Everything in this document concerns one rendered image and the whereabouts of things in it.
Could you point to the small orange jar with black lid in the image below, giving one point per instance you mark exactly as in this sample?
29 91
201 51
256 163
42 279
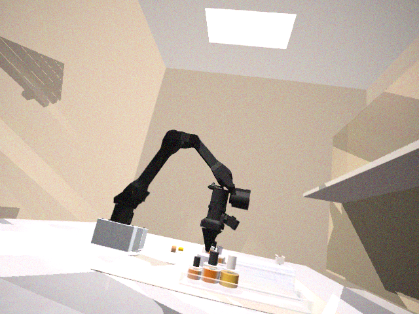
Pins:
195 268

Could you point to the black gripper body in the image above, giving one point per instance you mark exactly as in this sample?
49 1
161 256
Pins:
214 214

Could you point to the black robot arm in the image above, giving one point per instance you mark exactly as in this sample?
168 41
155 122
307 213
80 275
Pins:
136 192

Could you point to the yellow jar with white lid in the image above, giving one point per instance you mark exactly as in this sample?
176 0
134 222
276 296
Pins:
229 273

